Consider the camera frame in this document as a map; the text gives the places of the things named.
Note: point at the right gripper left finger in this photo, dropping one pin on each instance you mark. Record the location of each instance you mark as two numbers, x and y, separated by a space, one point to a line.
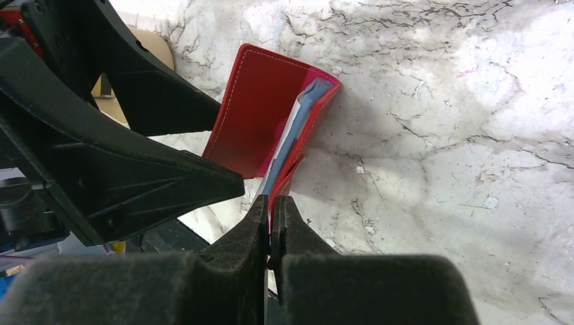
223 284

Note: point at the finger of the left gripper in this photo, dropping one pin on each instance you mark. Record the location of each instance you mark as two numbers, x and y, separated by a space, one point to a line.
82 40
102 180

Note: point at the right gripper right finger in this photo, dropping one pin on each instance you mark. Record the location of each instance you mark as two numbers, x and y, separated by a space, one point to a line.
318 285

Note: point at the beige oval tray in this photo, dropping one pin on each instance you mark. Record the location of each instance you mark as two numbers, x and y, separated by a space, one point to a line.
111 103

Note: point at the red leather card holder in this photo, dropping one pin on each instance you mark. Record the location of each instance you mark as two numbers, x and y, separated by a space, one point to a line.
272 107

